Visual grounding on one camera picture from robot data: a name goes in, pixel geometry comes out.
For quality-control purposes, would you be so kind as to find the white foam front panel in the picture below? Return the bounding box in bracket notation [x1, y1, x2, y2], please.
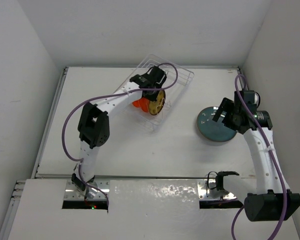
[7, 178, 298, 240]

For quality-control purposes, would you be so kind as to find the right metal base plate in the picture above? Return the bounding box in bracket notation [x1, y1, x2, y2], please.
[197, 179, 237, 201]

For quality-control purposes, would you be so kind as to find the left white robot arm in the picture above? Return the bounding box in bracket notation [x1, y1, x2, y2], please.
[71, 66, 167, 192]

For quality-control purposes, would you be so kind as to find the clear wire dish rack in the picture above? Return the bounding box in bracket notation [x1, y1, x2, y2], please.
[119, 54, 195, 132]

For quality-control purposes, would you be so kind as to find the dark teal ceramic plate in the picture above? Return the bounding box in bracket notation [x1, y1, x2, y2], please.
[196, 106, 237, 143]

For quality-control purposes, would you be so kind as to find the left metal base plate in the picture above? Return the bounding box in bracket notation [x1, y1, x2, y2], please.
[63, 178, 110, 202]

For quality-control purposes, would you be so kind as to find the metal base plate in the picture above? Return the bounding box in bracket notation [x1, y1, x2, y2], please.
[63, 178, 110, 202]
[197, 179, 237, 201]

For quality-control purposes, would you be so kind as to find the orange plastic plate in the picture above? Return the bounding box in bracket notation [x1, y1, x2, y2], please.
[132, 97, 150, 113]
[148, 90, 166, 116]

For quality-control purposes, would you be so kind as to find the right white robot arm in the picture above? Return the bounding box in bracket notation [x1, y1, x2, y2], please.
[212, 90, 300, 222]

